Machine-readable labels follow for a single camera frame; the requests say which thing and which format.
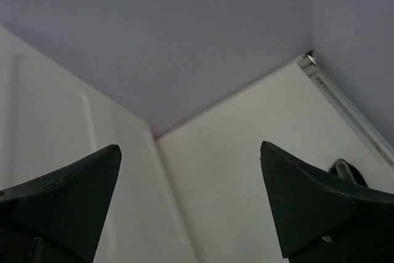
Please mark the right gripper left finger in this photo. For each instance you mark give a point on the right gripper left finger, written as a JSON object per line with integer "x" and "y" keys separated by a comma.
{"x": 59, "y": 216}

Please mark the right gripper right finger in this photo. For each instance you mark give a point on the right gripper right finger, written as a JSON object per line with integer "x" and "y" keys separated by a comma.
{"x": 320, "y": 217}

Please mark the white plastic drawer cabinet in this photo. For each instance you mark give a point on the white plastic drawer cabinet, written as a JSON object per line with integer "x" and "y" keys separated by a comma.
{"x": 50, "y": 119}

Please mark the black sneaker right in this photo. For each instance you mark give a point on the black sneaker right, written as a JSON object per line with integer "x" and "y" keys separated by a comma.
{"x": 348, "y": 172}

